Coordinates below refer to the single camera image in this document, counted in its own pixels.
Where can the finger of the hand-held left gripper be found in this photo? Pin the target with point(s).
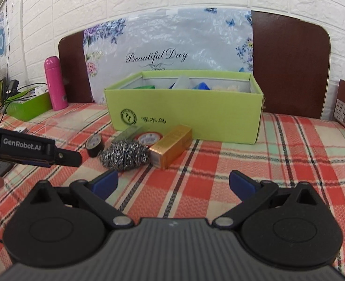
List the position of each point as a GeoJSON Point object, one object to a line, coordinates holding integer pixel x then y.
{"type": "Point", "coordinates": [68, 158]}

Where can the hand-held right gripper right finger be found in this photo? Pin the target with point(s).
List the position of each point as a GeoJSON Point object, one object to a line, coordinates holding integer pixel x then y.
{"type": "Point", "coordinates": [239, 183]}

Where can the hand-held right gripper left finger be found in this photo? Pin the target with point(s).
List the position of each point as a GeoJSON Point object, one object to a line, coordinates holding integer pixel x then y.
{"type": "Point", "coordinates": [106, 181]}

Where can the green cardboard box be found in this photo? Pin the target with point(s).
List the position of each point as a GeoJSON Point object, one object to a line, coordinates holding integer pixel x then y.
{"type": "Point", "coordinates": [190, 114]}

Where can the black tape roll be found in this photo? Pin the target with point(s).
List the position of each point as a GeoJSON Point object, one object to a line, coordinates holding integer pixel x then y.
{"type": "Point", "coordinates": [94, 149]}

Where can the steel wool scrubber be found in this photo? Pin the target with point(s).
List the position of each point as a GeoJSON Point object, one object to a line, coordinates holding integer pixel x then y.
{"type": "Point", "coordinates": [122, 155]}

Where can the red plaid blanket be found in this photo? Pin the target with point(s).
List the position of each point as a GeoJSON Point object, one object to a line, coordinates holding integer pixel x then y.
{"type": "Point", "coordinates": [277, 158]}

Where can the olive green box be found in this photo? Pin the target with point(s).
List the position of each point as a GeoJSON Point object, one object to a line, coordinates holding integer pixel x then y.
{"type": "Point", "coordinates": [128, 133]}

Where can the black charger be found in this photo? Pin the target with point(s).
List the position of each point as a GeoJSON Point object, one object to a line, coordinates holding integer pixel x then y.
{"type": "Point", "coordinates": [12, 87]}

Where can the round red and white tin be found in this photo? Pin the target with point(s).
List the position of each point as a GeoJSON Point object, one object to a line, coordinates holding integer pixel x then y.
{"type": "Point", "coordinates": [149, 138]}

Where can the small white carton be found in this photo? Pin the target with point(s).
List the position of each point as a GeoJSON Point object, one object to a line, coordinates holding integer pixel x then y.
{"type": "Point", "coordinates": [40, 90]}

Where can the small green tray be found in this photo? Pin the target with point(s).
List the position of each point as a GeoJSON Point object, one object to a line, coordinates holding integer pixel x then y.
{"type": "Point", "coordinates": [31, 85]}

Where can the pink bottle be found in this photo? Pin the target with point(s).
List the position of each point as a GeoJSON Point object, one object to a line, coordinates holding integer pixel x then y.
{"type": "Point", "coordinates": [55, 85]}

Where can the gold box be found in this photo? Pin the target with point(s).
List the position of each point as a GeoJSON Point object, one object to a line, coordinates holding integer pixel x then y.
{"type": "Point", "coordinates": [172, 145]}

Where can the beige fluffy item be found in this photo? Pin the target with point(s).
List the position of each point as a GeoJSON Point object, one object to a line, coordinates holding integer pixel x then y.
{"type": "Point", "coordinates": [228, 87]}

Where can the bright green packet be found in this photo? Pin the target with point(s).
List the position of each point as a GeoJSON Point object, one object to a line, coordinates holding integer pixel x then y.
{"type": "Point", "coordinates": [144, 87]}

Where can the translucent white container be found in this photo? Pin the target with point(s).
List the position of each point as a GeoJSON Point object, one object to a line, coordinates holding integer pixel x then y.
{"type": "Point", "coordinates": [180, 82]}

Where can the brown wooden headboard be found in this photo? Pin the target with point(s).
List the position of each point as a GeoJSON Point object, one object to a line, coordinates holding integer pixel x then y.
{"type": "Point", "coordinates": [289, 64]}

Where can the floral plastic sheet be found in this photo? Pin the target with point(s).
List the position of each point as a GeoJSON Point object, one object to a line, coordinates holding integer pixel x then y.
{"type": "Point", "coordinates": [175, 35]}

